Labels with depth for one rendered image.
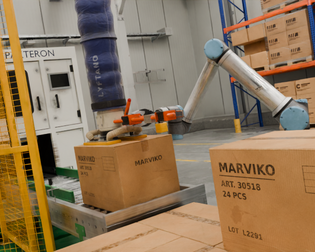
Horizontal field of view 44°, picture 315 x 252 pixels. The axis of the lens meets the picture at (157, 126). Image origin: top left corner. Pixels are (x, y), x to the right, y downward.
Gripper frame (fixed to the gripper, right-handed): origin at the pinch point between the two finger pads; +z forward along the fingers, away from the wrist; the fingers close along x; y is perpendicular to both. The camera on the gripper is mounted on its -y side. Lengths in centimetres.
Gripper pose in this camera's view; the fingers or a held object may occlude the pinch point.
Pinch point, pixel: (133, 119)
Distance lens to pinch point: 227.3
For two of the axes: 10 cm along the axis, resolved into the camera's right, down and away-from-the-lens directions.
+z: -8.2, 1.5, -5.6
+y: -5.6, 0.3, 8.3
